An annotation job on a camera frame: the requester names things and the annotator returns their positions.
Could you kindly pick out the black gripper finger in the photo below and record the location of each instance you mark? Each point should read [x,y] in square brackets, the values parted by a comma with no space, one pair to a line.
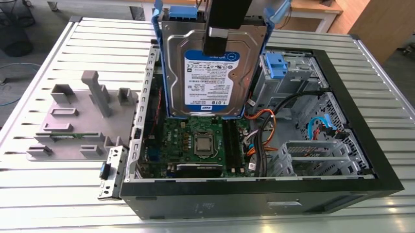
[223,14]

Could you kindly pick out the hard disk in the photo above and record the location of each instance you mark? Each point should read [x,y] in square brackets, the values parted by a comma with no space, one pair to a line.
[211,85]

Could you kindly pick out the metal disk bay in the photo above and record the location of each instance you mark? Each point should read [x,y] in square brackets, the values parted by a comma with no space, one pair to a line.
[318,159]

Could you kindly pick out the blue plastic bay latch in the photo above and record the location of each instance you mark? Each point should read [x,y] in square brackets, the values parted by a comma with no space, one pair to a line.
[275,68]

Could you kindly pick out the wooden desk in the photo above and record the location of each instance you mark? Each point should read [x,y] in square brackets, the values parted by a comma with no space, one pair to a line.
[318,8]

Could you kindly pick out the metal drive cage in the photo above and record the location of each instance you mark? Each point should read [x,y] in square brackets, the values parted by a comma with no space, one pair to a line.
[291,85]

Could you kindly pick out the green motherboard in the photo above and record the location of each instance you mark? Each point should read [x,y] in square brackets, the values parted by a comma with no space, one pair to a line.
[182,126]

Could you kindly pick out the wooden cabinet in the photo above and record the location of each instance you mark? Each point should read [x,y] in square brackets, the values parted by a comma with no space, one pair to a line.
[382,29]

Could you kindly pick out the silver CPU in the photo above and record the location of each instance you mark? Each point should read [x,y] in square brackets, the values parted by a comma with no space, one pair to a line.
[205,144]

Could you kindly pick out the black RAM slot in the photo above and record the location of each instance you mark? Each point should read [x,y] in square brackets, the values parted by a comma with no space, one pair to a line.
[237,145]
[227,145]

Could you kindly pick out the grey parts rack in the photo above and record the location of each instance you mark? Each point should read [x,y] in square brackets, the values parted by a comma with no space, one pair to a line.
[87,121]

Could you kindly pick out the black graphics card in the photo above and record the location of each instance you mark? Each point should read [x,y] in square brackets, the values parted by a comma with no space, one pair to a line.
[201,170]

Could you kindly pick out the black mesh bin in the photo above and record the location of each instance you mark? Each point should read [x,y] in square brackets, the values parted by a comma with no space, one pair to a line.
[15,41]

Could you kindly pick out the green RAM stick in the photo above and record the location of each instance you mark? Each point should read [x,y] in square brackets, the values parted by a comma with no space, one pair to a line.
[78,134]

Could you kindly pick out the black PC case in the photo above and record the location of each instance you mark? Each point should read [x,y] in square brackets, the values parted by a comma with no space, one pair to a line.
[227,204]

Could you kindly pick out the white desk frame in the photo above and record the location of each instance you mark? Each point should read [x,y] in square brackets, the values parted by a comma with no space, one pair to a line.
[143,13]

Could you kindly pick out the metal expansion slot bracket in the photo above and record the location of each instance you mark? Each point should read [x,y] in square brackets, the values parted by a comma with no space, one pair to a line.
[118,167]

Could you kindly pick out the blue black bracket latch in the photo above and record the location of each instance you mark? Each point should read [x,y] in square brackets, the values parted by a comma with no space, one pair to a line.
[105,171]

